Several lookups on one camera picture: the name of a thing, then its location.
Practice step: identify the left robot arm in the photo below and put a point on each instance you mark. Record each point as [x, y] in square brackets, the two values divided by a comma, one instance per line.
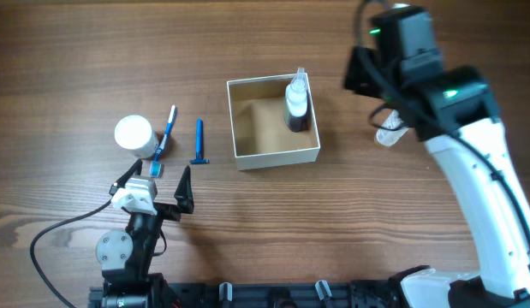
[126, 255]

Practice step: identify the white round jar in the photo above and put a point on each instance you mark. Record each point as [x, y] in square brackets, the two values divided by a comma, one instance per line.
[134, 133]

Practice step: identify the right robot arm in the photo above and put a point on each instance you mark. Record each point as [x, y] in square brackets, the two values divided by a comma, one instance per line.
[455, 115]

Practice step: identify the blue disposable razor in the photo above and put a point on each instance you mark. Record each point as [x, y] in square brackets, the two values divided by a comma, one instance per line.
[199, 145]

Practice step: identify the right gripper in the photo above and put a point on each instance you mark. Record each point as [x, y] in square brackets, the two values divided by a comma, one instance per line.
[356, 74]

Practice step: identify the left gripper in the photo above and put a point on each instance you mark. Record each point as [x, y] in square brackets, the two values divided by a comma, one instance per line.
[163, 210]

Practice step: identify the blue white toothbrush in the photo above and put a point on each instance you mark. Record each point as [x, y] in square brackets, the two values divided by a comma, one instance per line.
[156, 166]

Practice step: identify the black mounting rail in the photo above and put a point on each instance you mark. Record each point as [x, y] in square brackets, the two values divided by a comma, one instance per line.
[354, 294]

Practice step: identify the white cardboard box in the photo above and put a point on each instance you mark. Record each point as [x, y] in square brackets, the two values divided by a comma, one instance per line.
[261, 137]

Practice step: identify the white squeeze tube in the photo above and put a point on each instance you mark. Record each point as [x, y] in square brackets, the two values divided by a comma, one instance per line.
[391, 131]

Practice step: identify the dark blue pump bottle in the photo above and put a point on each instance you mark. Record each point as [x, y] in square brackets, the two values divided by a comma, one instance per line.
[296, 102]

